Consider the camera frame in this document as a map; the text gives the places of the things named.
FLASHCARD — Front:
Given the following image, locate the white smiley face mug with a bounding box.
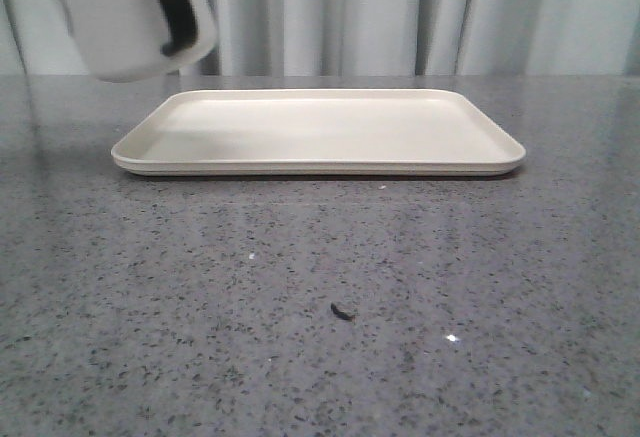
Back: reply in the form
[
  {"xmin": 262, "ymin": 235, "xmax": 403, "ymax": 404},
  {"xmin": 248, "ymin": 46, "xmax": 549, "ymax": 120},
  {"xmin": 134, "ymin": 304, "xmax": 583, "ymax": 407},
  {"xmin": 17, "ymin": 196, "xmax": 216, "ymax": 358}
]
[{"xmin": 1, "ymin": 0, "xmax": 217, "ymax": 82}]

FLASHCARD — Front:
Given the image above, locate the cream rectangular tray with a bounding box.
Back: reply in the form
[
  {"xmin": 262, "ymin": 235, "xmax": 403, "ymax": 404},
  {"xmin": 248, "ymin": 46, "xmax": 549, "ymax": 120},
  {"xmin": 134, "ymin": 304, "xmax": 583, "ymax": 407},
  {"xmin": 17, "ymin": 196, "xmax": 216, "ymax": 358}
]
[{"xmin": 111, "ymin": 89, "xmax": 526, "ymax": 176}]

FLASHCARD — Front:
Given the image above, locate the small black debris piece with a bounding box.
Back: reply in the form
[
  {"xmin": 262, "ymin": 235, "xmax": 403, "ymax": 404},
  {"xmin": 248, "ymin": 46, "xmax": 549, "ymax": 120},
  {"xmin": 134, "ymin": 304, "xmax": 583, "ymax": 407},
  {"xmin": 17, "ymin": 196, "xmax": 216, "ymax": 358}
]
[{"xmin": 330, "ymin": 303, "xmax": 355, "ymax": 322}]

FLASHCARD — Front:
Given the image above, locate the pale grey curtain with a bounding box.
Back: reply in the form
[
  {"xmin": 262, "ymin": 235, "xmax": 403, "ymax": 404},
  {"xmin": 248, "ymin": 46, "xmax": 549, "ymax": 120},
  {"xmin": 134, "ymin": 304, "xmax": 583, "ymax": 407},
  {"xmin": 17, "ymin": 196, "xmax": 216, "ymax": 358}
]
[{"xmin": 183, "ymin": 0, "xmax": 639, "ymax": 76}]

